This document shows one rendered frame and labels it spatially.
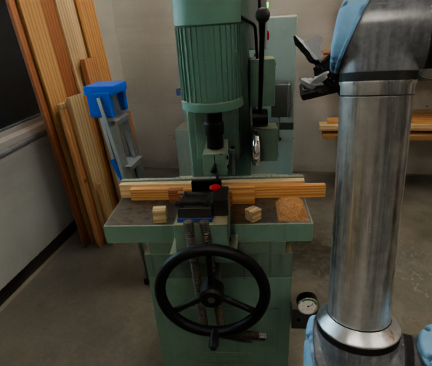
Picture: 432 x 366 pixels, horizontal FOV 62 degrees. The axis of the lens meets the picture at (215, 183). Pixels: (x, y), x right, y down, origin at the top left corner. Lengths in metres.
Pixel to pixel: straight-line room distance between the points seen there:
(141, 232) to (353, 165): 0.66
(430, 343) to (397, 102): 0.43
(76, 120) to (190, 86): 1.47
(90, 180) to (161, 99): 1.39
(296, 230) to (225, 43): 0.53
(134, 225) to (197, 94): 0.41
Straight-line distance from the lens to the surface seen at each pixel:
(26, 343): 2.19
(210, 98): 0.97
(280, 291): 1.17
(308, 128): 3.44
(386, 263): 0.68
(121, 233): 1.09
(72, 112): 2.36
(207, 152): 1.07
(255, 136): 1.18
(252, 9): 1.30
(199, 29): 0.95
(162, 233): 1.06
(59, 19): 2.69
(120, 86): 1.90
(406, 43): 0.60
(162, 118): 3.62
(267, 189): 1.14
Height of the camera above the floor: 1.44
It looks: 25 degrees down
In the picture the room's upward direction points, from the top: 4 degrees counter-clockwise
